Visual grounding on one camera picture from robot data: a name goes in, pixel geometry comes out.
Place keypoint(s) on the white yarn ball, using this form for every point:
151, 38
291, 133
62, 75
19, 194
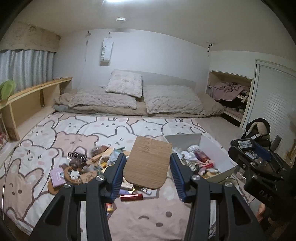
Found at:
193, 149

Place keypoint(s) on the large beige quilted pillow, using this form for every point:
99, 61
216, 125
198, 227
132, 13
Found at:
171, 99

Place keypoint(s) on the green plush toy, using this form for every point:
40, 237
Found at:
7, 88

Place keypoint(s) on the round cork coaster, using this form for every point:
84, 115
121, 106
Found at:
53, 190

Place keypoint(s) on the small fluffy beige pillow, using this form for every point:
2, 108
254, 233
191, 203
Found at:
123, 82

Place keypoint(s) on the white hanging sweet bag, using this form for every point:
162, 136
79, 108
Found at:
106, 51

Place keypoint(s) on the white louvered closet door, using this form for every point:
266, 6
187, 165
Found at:
273, 99

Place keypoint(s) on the wooden rectangular board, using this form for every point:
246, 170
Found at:
148, 163

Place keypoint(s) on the white shoe box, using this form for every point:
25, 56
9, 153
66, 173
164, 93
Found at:
216, 169

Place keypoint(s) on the round ceiling smoke detector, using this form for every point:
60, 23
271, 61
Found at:
121, 19

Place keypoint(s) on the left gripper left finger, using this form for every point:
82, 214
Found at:
102, 190

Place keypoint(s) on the pile of pink clothes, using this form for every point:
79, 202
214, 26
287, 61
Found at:
228, 91

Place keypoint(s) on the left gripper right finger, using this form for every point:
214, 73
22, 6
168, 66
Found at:
195, 190

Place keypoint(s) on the wooden bedside shelf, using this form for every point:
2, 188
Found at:
24, 109

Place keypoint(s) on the doll display box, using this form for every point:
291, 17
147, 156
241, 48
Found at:
4, 138

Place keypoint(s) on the purple small notebook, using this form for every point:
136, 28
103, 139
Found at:
57, 177

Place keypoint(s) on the red cigarette pack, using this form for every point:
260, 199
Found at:
201, 156

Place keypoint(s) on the panda cork coaster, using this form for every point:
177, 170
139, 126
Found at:
72, 176

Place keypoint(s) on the grey blue curtain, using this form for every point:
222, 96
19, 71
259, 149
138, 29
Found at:
26, 68

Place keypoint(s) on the folded beige quilt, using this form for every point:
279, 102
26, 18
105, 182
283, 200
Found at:
93, 100

